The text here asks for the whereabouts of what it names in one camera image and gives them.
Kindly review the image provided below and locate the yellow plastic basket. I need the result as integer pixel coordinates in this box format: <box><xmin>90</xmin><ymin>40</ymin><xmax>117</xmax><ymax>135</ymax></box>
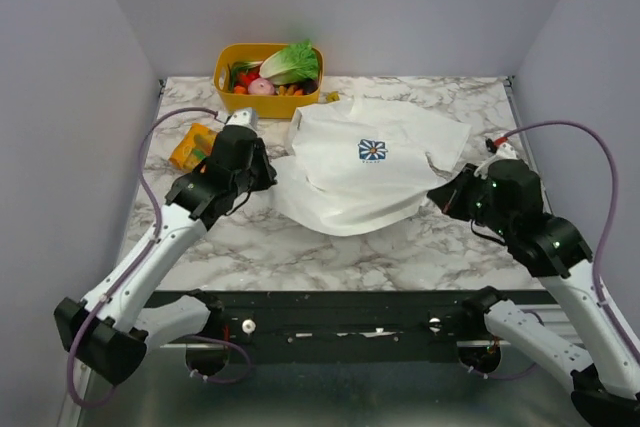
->
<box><xmin>212</xmin><ymin>43</ymin><xmax>324</xmax><ymax>120</ymax></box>

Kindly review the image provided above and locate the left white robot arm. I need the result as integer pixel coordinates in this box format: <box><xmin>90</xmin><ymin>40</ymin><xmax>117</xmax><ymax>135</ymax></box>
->
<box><xmin>54</xmin><ymin>122</ymin><xmax>276</xmax><ymax>386</ymax></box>

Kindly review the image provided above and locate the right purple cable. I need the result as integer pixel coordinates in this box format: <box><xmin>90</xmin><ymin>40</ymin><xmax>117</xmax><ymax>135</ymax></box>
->
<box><xmin>467</xmin><ymin>120</ymin><xmax>640</xmax><ymax>381</ymax></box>

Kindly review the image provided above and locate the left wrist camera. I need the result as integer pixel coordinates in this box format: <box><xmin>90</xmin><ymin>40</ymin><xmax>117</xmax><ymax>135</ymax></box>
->
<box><xmin>225</xmin><ymin>108</ymin><xmax>259</xmax><ymax>131</ymax></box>

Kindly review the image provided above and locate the red toy pepper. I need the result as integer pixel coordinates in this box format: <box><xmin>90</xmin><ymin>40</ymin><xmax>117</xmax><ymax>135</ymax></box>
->
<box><xmin>236</xmin><ymin>71</ymin><xmax>259</xmax><ymax>88</ymax></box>

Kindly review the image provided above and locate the green toy cabbage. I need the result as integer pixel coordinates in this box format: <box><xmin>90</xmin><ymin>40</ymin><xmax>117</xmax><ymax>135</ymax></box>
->
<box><xmin>259</xmin><ymin>40</ymin><xmax>320</xmax><ymax>85</ymax></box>

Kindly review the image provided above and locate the gold round brooch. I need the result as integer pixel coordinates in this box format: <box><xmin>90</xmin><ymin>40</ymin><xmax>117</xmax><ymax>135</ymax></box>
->
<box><xmin>325</xmin><ymin>92</ymin><xmax>340</xmax><ymax>103</ymax></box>

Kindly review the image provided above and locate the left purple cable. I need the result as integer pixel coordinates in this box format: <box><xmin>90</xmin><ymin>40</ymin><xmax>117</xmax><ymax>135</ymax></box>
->
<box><xmin>66</xmin><ymin>106</ymin><xmax>251</xmax><ymax>409</ymax></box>

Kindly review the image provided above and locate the purple cable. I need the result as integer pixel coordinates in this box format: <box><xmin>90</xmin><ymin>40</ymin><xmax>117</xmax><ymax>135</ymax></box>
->
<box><xmin>467</xmin><ymin>120</ymin><xmax>640</xmax><ymax>381</ymax></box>
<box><xmin>66</xmin><ymin>106</ymin><xmax>251</xmax><ymax>409</ymax></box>

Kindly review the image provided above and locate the white t-shirt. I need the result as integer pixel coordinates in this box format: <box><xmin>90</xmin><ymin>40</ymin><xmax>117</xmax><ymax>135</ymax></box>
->
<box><xmin>268</xmin><ymin>98</ymin><xmax>471</xmax><ymax>237</ymax></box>

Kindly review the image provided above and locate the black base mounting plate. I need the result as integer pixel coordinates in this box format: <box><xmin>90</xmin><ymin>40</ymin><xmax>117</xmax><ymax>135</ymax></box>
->
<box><xmin>144</xmin><ymin>286</ymin><xmax>556</xmax><ymax>364</ymax></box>

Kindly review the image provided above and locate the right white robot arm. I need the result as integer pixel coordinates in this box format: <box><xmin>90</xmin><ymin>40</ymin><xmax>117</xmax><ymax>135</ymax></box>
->
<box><xmin>427</xmin><ymin>159</ymin><xmax>639</xmax><ymax>426</ymax></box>

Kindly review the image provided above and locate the orange snack bag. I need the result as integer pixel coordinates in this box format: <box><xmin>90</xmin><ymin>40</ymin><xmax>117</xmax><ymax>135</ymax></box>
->
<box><xmin>169</xmin><ymin>123</ymin><xmax>218</xmax><ymax>172</ymax></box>

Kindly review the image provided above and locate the pink toy onion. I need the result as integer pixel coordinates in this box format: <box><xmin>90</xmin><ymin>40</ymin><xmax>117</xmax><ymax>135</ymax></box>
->
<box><xmin>247</xmin><ymin>78</ymin><xmax>275</xmax><ymax>96</ymax></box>

